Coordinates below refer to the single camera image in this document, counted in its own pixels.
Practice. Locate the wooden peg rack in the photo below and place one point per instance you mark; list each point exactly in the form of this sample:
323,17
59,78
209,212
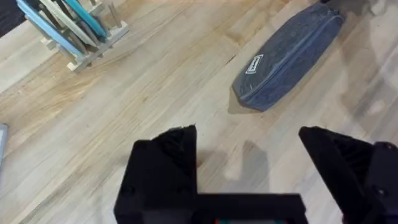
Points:
99,46

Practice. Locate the teal plate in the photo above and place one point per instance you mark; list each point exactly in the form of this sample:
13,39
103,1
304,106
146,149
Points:
88,18

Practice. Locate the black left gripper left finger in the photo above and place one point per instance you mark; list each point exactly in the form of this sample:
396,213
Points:
161,174

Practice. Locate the light blue plate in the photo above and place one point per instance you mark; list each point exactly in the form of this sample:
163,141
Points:
49,29

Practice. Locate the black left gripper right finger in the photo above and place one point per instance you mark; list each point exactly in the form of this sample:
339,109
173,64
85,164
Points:
351,174

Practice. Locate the blue-grey soft zip bag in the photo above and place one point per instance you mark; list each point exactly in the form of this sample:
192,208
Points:
289,56

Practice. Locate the cream plate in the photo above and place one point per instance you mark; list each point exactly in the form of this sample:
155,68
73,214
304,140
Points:
70,25

